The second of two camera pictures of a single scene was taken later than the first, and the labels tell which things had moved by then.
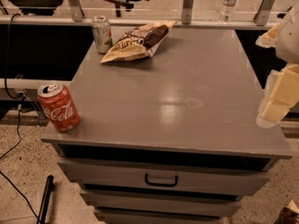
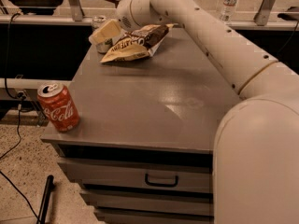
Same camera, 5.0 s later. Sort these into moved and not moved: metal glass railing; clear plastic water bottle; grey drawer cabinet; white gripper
Moved: white gripper
Not moved: clear plastic water bottle; grey drawer cabinet; metal glass railing
